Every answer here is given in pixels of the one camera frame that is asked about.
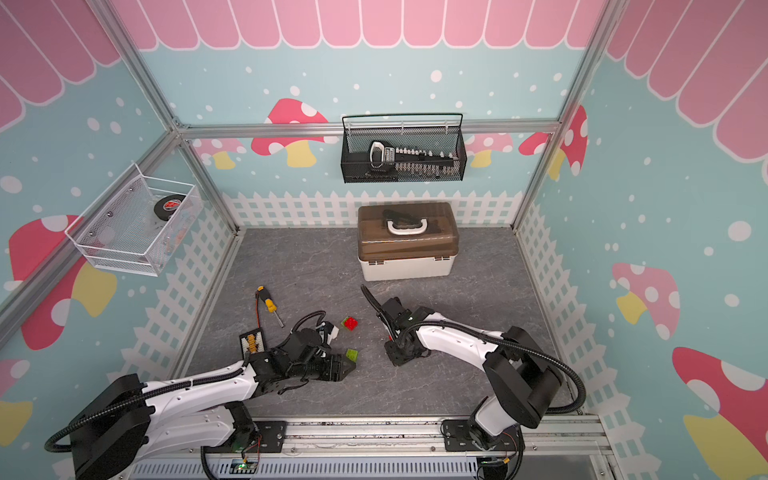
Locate white storage box base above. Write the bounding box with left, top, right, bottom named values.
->
left=359, top=255, right=456, bottom=282

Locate black wire wall basket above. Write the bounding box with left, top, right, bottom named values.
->
left=340, top=113, right=467, bottom=183

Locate brown translucent box lid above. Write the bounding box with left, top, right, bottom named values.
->
left=357, top=202, right=459, bottom=262

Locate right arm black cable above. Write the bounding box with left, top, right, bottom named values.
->
left=407, top=320, right=587, bottom=415

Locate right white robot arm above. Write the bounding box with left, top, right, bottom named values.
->
left=369, top=298, right=573, bottom=441

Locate black tape roll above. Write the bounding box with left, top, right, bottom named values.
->
left=153, top=194, right=186, bottom=222

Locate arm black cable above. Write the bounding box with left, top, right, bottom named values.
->
left=43, top=367, right=247, bottom=454
left=407, top=320, right=587, bottom=415

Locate white wire wall basket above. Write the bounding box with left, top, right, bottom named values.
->
left=65, top=164, right=203, bottom=277

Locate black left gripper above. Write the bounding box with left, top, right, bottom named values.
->
left=289, top=353, right=356, bottom=383

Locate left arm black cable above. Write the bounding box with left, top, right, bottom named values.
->
left=43, top=367, right=247, bottom=454

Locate socket wrench bit set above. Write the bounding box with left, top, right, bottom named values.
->
left=363, top=141, right=464, bottom=181

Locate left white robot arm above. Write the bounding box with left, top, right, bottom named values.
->
left=66, top=322, right=356, bottom=479

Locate yellow black screwdriver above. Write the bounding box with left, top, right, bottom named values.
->
left=256, top=286, right=285, bottom=328

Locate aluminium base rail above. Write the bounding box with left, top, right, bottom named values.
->
left=267, top=415, right=612, bottom=458

